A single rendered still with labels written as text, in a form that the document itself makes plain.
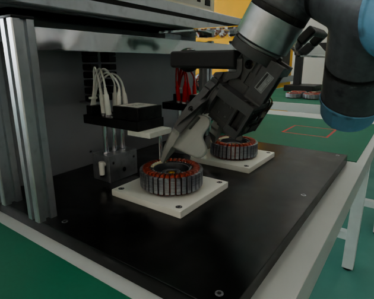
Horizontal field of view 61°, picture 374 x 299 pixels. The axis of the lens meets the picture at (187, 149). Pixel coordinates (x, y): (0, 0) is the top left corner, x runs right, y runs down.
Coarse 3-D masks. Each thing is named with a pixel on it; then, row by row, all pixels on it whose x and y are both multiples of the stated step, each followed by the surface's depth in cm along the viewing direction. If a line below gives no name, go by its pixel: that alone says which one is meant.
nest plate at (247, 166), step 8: (208, 152) 77; (264, 152) 77; (272, 152) 77; (192, 160) 74; (200, 160) 73; (208, 160) 71; (216, 160) 71; (224, 160) 71; (232, 160) 71; (240, 160) 71; (248, 160) 71; (256, 160) 71; (264, 160) 73; (232, 168) 68; (240, 168) 67; (248, 168) 66
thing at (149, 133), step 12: (120, 108) 56; (132, 108) 54; (144, 108) 55; (156, 108) 57; (84, 120) 62; (96, 120) 60; (108, 120) 58; (120, 120) 56; (132, 120) 55; (144, 120) 55; (156, 120) 57; (120, 132) 64; (132, 132) 55; (144, 132) 54; (156, 132) 55; (168, 132) 57; (120, 144) 65
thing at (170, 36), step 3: (165, 30) 73; (159, 33) 73; (162, 33) 72; (165, 33) 72; (168, 33) 73; (153, 36) 74; (156, 36) 73; (159, 36) 73; (162, 36) 72; (165, 36) 72; (168, 36) 73; (171, 36) 74; (174, 36) 74; (177, 36) 75; (180, 36) 76; (177, 39) 75; (180, 39) 77
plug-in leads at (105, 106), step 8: (96, 72) 58; (104, 72) 59; (96, 80) 60; (104, 80) 57; (112, 80) 62; (120, 80) 60; (96, 88) 61; (104, 88) 57; (104, 96) 57; (112, 96) 62; (120, 96) 59; (96, 104) 62; (104, 104) 58; (112, 104) 63; (120, 104) 60; (88, 112) 61; (96, 112) 62; (104, 112) 61
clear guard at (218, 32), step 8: (160, 32) 72; (168, 32) 71; (176, 32) 70; (184, 32) 70; (192, 32) 70; (200, 32) 70; (208, 32) 70; (216, 32) 70; (224, 32) 70; (232, 32) 70; (296, 40) 62; (296, 48) 57; (304, 48) 62; (312, 48) 67; (320, 48) 73; (304, 56) 59; (312, 56) 63; (320, 56) 68
